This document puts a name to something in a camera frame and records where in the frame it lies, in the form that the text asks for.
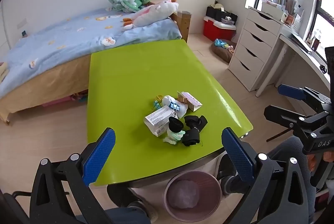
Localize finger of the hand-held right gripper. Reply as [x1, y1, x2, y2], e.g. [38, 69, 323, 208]
[264, 105, 314, 133]
[278, 84, 334, 115]

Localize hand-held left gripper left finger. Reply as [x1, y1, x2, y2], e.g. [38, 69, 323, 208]
[29, 127, 116, 224]

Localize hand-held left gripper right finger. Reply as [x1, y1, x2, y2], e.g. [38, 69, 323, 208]
[221, 127, 310, 224]

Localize pink waste bin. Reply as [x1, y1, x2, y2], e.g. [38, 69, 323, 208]
[163, 171, 222, 223]

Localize black cloth piece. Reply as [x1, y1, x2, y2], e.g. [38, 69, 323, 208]
[182, 128, 201, 147]
[184, 115, 208, 132]

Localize figure with black hat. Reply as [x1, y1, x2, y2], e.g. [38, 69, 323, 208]
[163, 127, 186, 144]

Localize white labelled carton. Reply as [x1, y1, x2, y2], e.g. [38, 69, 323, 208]
[144, 105, 174, 137]

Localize black round cap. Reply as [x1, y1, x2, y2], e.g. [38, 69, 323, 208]
[168, 116, 184, 133]

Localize pink and white carton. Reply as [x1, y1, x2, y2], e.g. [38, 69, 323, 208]
[181, 91, 203, 112]

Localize brown cardboard piece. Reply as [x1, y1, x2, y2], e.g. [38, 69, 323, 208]
[177, 91, 190, 105]

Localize brown wooden stick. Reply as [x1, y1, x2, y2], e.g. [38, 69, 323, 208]
[266, 127, 296, 142]

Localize white desk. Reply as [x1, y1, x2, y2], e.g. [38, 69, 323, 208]
[256, 26, 334, 98]

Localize black keyboard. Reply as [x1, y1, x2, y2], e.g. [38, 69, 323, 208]
[291, 33, 314, 54]

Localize person's left leg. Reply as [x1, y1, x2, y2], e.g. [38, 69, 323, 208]
[107, 184, 158, 224]

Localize white drawer unit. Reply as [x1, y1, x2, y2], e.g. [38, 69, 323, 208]
[228, 6, 284, 91]

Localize colourful toys under bed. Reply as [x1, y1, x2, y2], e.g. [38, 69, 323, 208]
[70, 94, 88, 103]

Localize pink box under bed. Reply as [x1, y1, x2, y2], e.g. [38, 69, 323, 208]
[42, 97, 71, 108]

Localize brown pet bed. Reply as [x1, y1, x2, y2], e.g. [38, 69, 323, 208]
[211, 39, 238, 63]

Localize blue binder clip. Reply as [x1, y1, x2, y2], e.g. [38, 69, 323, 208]
[168, 102, 182, 118]

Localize white desktop box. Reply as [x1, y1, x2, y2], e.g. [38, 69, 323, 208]
[261, 1, 287, 22]

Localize white crumpled sock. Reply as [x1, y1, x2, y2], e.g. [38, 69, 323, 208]
[161, 95, 188, 118]

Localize wooden bed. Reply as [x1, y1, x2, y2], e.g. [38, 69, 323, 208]
[0, 9, 189, 126]

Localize red storage box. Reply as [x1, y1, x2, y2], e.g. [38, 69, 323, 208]
[203, 18, 237, 42]

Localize black storage bins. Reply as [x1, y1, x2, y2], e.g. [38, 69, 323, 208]
[206, 6, 238, 25]

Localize light blue printed blanket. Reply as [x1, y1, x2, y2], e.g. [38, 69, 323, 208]
[0, 9, 182, 99]

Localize wooden bedside stand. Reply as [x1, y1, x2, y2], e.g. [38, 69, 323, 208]
[173, 10, 192, 43]

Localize white and pink plush toy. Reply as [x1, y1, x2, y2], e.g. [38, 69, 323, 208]
[123, 0, 179, 30]

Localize light teal plush toy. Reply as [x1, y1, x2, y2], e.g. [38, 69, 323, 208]
[108, 0, 131, 12]

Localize green striped plush toy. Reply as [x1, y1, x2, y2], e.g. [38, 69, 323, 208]
[123, 0, 155, 14]

